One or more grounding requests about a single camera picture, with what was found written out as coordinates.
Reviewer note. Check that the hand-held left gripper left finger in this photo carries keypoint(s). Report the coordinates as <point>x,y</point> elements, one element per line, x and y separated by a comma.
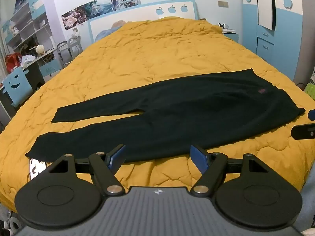
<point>117,155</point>

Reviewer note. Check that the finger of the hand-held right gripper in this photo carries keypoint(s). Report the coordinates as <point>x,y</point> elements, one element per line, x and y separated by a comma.
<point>303,131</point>
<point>312,114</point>

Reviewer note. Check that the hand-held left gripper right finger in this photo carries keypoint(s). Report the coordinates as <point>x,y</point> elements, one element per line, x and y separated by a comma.
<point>198,157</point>

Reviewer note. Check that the black pants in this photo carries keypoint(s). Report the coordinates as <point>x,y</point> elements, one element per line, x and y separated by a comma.
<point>177,118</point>

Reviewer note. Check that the green bag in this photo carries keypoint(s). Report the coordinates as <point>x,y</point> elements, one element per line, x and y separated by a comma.
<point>310,90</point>

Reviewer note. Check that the white printed sheet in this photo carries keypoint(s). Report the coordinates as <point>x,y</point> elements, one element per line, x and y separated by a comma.
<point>37,168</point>

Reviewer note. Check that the blue wardrobe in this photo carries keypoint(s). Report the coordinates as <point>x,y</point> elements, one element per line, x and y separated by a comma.
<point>278,29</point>

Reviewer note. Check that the yellow quilted blanket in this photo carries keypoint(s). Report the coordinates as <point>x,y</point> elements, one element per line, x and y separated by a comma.
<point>157,54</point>

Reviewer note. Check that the blue nightstand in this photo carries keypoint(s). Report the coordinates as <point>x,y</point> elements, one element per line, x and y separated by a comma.
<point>231,36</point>

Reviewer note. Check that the wardrobe mirror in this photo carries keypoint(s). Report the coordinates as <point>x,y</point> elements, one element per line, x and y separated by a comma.
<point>265,3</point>

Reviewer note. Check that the blue smiley face chair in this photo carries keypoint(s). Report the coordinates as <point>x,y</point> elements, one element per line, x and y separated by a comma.
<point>17,83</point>

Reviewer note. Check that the blue pillow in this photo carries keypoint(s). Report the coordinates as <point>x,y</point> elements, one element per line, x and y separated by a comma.
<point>108,30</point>

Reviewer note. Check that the black and white headphones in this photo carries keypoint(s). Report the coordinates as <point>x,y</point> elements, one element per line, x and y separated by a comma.
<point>223,25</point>

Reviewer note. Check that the black and white sneakers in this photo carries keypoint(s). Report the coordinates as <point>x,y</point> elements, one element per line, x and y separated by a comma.
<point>8,223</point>

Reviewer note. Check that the cream round ball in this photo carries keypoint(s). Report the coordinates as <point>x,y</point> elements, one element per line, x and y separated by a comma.
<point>40,49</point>

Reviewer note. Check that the white plastic bag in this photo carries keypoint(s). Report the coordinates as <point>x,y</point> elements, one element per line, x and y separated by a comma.
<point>27,59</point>

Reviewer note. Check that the red bag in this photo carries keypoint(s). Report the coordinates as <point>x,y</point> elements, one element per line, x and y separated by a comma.
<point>11,61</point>

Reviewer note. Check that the white and blue headboard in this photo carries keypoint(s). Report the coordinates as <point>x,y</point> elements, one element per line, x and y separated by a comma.
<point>137,12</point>

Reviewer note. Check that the white and blue bookshelf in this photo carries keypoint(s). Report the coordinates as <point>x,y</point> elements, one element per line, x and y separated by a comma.
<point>29,27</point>

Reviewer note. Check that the brass wall plate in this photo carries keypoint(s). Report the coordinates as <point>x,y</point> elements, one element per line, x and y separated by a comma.
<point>223,4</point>

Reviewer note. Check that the long anime wall poster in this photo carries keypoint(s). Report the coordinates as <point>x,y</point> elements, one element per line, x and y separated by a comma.
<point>83,13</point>

